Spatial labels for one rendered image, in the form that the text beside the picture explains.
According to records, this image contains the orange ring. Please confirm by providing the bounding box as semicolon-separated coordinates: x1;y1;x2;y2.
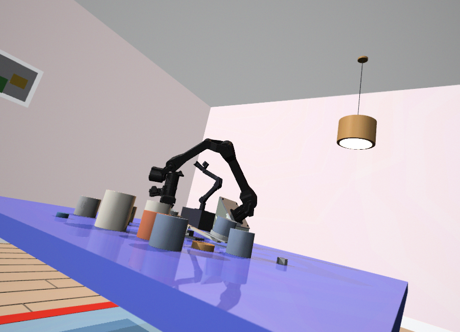
191;241;215;252

